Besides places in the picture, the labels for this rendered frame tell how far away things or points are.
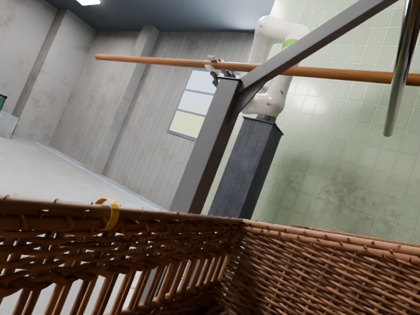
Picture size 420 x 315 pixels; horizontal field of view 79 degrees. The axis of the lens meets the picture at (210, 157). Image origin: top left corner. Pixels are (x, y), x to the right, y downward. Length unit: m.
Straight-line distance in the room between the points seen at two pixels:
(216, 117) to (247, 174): 1.11
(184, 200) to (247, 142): 1.18
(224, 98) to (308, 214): 1.63
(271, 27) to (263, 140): 0.60
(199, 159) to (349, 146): 1.70
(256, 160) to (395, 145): 0.95
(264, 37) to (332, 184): 1.10
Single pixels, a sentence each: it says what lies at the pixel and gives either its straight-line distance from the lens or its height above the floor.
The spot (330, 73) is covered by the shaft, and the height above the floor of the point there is 1.18.
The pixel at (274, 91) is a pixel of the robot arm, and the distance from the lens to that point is 1.25.
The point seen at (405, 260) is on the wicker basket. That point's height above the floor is 0.77.
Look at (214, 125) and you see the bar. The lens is 0.44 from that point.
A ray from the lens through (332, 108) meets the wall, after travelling 2.17.
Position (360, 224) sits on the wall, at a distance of 1.97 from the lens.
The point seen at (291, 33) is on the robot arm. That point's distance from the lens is 1.48.
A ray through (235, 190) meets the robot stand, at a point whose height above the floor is 0.75.
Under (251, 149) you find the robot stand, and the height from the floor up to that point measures 1.01.
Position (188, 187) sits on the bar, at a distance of 0.43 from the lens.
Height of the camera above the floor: 0.79
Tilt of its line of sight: 3 degrees up
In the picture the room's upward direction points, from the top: 21 degrees clockwise
